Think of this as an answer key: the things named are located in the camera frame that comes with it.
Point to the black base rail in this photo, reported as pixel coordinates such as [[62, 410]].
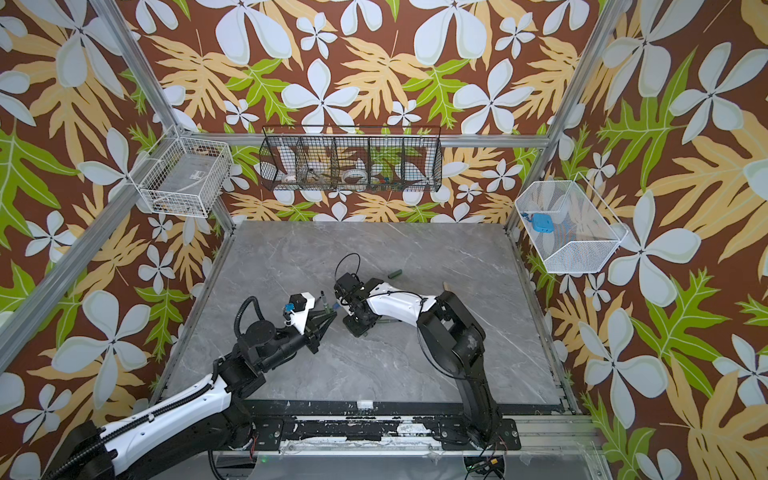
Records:
[[280, 425]]

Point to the white wire basket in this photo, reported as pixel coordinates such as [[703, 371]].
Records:
[[185, 175], [587, 230]]

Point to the black wire basket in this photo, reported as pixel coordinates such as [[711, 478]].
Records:
[[351, 157]]

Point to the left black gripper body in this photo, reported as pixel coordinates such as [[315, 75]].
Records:
[[309, 333]]

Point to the white wire basket left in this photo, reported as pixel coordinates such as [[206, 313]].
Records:
[[185, 175]]

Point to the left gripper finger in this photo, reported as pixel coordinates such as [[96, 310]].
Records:
[[316, 332], [323, 317]]

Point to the white wire basket right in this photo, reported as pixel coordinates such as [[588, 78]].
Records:
[[587, 230]]

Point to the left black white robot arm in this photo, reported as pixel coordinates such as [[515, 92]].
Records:
[[207, 416]]

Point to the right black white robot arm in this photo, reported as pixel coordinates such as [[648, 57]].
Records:
[[451, 336]]

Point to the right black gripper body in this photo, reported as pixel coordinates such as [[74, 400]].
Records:
[[354, 309]]

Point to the blue object in basket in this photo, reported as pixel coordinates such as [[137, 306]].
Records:
[[539, 222]]

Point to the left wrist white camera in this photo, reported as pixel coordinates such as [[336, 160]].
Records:
[[296, 311]]

